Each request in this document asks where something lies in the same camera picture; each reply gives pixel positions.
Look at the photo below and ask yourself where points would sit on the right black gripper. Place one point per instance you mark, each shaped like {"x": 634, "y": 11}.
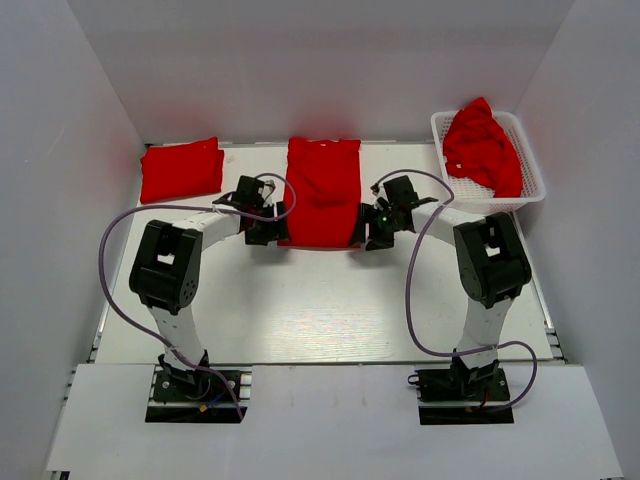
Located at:
{"x": 369, "y": 215}

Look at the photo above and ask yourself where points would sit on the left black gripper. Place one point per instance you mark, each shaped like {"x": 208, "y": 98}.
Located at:
{"x": 276, "y": 231}

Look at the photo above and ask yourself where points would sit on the red t shirt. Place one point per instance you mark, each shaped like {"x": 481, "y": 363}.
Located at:
{"x": 325, "y": 192}
{"x": 181, "y": 171}

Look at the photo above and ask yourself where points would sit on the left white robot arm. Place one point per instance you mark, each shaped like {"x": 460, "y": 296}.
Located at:
{"x": 166, "y": 271}

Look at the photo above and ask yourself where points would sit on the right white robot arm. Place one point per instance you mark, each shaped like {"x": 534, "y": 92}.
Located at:
{"x": 492, "y": 265}

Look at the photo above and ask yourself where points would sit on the red t shirts pile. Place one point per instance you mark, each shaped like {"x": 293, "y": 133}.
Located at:
{"x": 476, "y": 147}

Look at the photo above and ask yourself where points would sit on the white plastic basket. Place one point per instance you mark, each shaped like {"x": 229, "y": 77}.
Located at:
{"x": 476, "y": 199}

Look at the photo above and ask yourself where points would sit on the folded red t shirt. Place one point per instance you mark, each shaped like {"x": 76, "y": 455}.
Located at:
{"x": 181, "y": 171}

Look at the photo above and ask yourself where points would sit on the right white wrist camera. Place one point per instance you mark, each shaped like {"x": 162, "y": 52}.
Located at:
{"x": 379, "y": 193}

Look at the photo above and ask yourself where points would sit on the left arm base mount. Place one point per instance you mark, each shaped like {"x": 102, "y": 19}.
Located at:
{"x": 173, "y": 402}

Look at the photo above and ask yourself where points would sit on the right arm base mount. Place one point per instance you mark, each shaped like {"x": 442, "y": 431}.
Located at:
{"x": 444, "y": 401}

